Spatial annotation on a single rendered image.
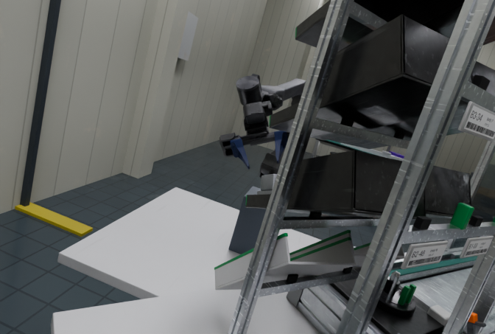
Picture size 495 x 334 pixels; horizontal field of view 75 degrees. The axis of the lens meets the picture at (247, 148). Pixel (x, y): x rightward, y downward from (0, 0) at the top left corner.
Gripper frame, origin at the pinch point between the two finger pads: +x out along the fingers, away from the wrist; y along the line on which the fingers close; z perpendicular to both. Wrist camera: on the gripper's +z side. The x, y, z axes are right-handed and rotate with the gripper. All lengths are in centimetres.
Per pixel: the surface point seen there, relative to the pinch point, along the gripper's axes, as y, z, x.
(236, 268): -8.4, -2.2, 25.3
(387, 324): 21.2, -31.2, 31.9
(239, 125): -57, -498, -563
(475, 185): 89, -75, -26
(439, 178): 26.5, 12.6, 23.2
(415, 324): 29, -36, 32
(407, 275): 41, -62, 11
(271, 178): 1.3, 9.1, 14.7
